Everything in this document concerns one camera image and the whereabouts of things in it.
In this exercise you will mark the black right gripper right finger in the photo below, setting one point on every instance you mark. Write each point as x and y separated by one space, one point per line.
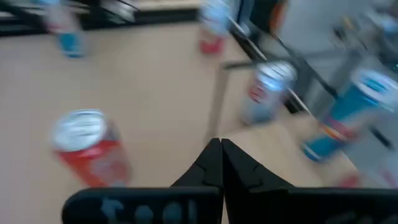
280 205

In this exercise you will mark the wooden shelf with black frame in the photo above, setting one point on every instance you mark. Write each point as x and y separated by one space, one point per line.
273 146

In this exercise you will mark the orange Fanta can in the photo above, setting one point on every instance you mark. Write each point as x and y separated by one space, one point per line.
93 161

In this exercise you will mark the black aluminium table frame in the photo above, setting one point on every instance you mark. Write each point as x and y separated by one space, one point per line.
164 17

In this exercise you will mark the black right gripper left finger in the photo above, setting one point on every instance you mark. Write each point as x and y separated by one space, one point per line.
174 205

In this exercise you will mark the silver Diet Coke can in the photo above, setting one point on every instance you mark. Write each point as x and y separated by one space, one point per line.
264 93

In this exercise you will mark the blue silver Red Bull can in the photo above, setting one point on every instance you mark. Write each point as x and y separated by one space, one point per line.
70 43
345 115

